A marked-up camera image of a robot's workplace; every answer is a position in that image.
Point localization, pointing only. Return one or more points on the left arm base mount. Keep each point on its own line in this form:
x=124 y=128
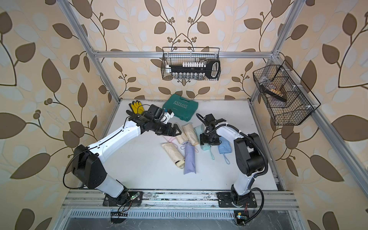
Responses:
x=127 y=197

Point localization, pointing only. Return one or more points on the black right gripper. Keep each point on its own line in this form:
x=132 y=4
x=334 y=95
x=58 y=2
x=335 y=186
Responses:
x=203 y=140

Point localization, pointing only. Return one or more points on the pink sleeved umbrella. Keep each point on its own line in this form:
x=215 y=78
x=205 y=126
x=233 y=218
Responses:
x=169 y=139

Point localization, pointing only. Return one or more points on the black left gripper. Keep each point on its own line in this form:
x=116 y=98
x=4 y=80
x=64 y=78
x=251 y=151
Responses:
x=168 y=129

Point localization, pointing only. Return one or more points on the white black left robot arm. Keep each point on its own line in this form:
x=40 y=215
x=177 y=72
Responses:
x=87 y=162

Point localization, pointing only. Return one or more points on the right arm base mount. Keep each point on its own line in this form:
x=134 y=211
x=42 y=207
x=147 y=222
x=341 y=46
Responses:
x=233 y=200

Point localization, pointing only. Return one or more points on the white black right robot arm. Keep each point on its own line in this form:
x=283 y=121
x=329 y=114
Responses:
x=249 y=153

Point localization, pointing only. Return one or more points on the lilac umbrella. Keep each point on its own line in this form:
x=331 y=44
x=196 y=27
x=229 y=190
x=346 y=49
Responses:
x=190 y=159

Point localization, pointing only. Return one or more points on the black rear wire basket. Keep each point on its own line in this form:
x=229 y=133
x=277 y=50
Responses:
x=181 y=54

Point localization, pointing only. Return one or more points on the black socket bit holder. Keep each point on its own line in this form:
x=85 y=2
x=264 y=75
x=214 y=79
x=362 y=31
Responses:
x=207 y=69

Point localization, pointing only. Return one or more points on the green plastic tool case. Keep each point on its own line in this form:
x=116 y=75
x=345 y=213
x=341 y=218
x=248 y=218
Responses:
x=182 y=108

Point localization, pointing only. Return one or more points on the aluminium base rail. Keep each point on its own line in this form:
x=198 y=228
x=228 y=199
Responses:
x=181 y=199

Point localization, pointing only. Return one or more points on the black side wire basket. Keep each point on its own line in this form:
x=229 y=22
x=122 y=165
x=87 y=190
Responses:
x=301 y=101

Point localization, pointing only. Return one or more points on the cream bare folded umbrella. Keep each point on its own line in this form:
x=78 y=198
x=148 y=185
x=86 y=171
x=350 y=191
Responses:
x=174 y=154

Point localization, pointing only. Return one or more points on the mint green umbrella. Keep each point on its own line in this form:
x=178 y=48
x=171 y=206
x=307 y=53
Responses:
x=199 y=130

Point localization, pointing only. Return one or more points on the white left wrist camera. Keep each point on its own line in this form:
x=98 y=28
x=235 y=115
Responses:
x=167 y=115

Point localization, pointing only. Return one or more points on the beige sleeved umbrella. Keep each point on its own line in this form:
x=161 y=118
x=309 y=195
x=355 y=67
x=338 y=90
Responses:
x=182 y=138
x=191 y=134

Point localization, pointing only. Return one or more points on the yellow black work glove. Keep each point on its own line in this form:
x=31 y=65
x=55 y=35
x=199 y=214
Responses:
x=135 y=107

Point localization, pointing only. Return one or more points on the dark tool in side basket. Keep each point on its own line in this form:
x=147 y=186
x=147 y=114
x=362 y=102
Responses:
x=273 y=93

